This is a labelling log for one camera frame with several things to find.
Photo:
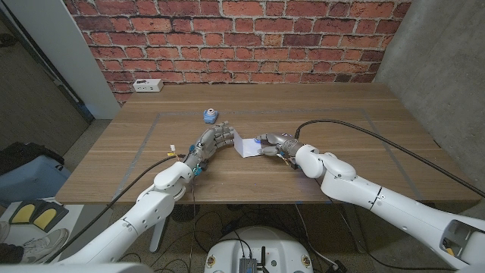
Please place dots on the small blue toy camera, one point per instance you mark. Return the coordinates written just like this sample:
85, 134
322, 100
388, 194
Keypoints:
210, 117

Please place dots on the round black floor fan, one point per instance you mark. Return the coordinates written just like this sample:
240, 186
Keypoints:
184, 213

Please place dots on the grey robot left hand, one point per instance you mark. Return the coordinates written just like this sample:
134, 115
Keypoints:
210, 146

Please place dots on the white paper shipping label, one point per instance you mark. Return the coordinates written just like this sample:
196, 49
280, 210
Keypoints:
246, 148

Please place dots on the black yellow foot pedal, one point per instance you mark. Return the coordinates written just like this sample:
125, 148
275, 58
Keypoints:
23, 213
46, 218

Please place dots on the grey table leg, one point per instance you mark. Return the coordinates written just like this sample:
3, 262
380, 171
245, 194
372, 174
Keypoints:
356, 231

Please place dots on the dark grey door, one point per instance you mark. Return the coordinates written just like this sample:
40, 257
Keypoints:
30, 106

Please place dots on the white grey sneaker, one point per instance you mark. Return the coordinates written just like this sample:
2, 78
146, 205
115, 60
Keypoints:
45, 244

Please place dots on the red brick printed backdrop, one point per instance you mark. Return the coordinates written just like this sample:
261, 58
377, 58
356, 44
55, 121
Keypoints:
235, 38

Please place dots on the white robot torso base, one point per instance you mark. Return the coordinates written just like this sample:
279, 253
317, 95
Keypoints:
280, 246

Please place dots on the white table leg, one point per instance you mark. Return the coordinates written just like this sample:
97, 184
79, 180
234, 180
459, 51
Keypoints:
159, 235

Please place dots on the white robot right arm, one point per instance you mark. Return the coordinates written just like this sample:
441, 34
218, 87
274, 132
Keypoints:
379, 197

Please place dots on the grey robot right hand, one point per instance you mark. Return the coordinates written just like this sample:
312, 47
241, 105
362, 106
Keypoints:
284, 144

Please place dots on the white power strip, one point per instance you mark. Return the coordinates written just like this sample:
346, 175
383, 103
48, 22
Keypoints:
148, 85

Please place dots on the blue storage bin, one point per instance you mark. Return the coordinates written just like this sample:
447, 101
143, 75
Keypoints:
30, 178

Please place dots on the silver box with antenna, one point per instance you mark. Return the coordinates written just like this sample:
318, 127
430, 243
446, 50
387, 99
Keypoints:
248, 265

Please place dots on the black power adapter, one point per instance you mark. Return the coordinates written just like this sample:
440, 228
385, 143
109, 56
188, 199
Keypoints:
336, 266

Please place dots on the black bag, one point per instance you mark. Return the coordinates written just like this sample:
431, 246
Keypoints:
22, 153

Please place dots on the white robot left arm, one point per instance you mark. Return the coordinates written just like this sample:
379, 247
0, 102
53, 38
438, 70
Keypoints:
144, 212

